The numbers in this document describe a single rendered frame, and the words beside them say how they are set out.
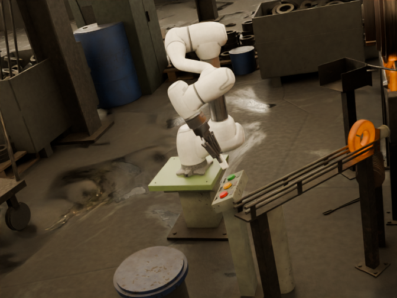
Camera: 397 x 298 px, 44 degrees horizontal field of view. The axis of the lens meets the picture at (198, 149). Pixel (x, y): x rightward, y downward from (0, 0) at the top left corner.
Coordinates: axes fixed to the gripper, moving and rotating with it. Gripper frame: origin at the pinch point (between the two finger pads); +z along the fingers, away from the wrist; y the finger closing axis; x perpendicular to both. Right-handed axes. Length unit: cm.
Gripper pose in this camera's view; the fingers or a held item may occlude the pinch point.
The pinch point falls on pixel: (221, 161)
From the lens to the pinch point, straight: 224.9
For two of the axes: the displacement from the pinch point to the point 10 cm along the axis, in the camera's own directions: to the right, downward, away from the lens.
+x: -8.1, 3.7, 4.6
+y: 2.8, -4.5, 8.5
